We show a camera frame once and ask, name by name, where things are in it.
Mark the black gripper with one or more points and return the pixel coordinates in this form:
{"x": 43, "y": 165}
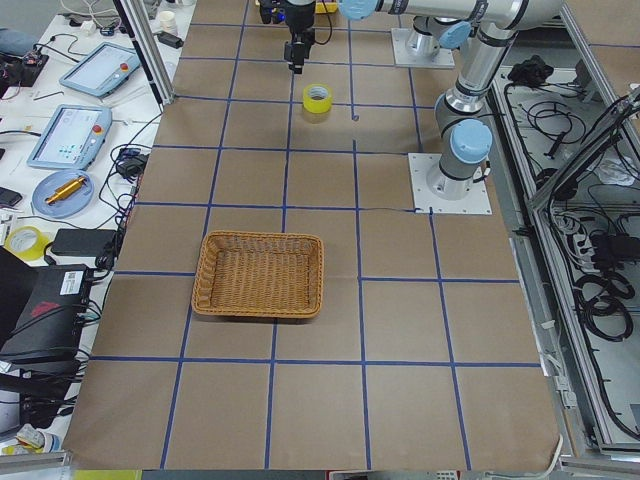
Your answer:
{"x": 300, "y": 21}

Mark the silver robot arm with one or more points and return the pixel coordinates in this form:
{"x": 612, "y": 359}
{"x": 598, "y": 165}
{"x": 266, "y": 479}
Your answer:
{"x": 487, "y": 29}
{"x": 431, "y": 34}

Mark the spare yellow tape roll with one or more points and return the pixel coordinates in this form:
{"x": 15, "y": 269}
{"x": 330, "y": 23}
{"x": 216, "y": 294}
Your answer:
{"x": 27, "y": 243}

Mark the far teach pendant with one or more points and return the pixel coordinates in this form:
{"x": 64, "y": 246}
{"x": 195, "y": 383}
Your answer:
{"x": 102, "y": 71}

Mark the teach pendant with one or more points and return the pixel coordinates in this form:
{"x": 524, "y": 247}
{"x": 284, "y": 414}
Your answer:
{"x": 72, "y": 139}
{"x": 102, "y": 71}

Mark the brown wicker basket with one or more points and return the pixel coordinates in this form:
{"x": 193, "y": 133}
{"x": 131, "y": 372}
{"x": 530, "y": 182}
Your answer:
{"x": 256, "y": 274}

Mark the near teach pendant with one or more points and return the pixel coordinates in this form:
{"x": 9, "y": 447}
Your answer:
{"x": 72, "y": 139}

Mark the brass cylinder tool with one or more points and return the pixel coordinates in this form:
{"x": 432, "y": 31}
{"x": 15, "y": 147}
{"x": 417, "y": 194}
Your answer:
{"x": 66, "y": 190}

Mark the blue plate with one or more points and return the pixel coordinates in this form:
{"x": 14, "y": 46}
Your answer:
{"x": 66, "y": 208}

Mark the black power adapter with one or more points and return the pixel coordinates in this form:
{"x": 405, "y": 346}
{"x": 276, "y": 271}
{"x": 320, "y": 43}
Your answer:
{"x": 82, "y": 242}

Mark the black smartphone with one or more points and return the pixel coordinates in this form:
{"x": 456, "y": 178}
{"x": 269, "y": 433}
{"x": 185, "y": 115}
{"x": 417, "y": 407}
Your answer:
{"x": 9, "y": 198}

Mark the black computer box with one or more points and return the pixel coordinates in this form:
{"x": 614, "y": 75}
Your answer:
{"x": 40, "y": 310}

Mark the aluminium frame post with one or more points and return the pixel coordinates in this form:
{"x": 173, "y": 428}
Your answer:
{"x": 135, "y": 18}

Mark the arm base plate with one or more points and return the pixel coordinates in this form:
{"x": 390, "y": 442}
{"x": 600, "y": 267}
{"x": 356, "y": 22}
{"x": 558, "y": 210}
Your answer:
{"x": 416, "y": 50}
{"x": 434, "y": 192}

